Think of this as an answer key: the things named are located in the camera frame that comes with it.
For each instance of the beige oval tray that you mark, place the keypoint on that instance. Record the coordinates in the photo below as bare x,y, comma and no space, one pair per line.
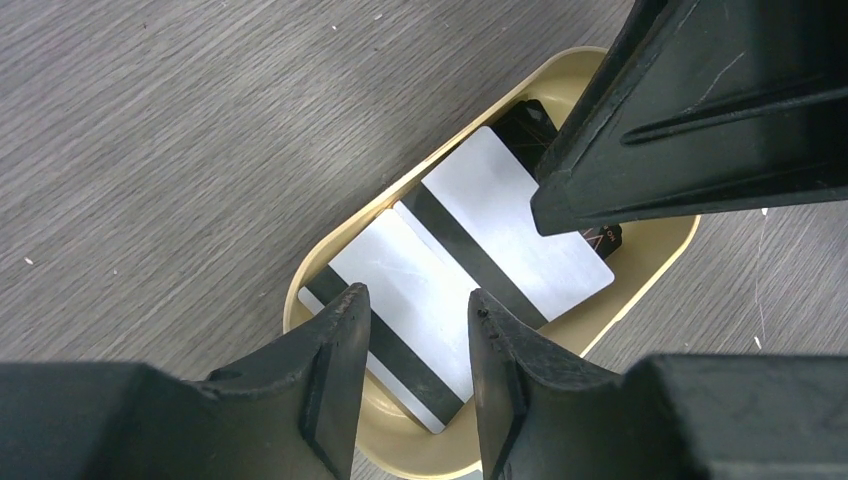
391,438

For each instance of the dark patterned credit card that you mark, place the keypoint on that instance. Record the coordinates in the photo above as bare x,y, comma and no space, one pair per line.
527,131

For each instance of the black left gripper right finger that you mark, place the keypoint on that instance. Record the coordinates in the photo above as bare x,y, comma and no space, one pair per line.
545,413

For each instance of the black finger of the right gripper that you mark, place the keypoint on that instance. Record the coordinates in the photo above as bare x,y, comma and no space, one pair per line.
704,107

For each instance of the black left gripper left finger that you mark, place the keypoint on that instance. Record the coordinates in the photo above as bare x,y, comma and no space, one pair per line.
289,410

